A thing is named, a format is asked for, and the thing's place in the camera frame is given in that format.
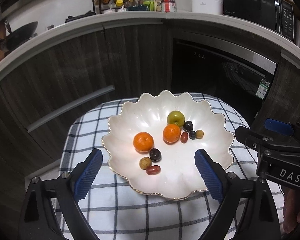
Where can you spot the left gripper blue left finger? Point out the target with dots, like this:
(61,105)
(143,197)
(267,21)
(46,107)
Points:
(85,174)

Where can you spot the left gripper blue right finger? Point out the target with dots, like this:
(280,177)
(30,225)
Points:
(212,174)

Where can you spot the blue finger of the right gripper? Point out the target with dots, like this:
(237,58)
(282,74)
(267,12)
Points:
(252,139)
(287,129)

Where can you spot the brown longan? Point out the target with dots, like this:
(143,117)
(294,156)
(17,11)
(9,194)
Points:
(145,163)
(199,134)

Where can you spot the red grape tomato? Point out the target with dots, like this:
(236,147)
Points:
(153,170)
(184,137)

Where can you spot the dark plum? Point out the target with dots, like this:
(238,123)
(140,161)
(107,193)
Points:
(188,126)
(155,155)

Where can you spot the orange mandarin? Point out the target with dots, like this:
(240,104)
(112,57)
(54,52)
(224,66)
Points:
(171,133)
(143,142)

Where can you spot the green apple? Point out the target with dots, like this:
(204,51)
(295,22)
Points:
(176,117)

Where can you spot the dark blueberry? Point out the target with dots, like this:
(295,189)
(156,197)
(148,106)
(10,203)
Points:
(192,135)

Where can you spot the person right hand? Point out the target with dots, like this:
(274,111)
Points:
(291,209)

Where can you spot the white checked tablecloth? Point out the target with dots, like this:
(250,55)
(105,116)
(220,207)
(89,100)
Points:
(115,211)

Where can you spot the green energy label sticker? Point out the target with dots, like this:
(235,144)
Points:
(262,89)

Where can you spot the built-in black dishwasher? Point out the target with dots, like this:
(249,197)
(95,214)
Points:
(204,69)

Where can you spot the white scalloped ceramic bowl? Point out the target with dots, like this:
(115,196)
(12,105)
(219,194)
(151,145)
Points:
(179,177)

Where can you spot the black microwave oven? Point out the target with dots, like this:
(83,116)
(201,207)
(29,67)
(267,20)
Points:
(276,15)

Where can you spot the white rice cooker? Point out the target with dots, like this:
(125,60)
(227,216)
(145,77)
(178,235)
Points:
(208,6)

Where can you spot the black wok pan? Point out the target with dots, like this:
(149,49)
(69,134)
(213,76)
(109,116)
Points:
(18,37)

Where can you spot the red sauce bottle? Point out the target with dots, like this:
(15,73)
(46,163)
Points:
(169,6)

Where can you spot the dark soy sauce bottle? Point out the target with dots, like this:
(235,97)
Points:
(158,5)

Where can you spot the yellow cap bottle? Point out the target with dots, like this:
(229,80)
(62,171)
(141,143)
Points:
(119,5)

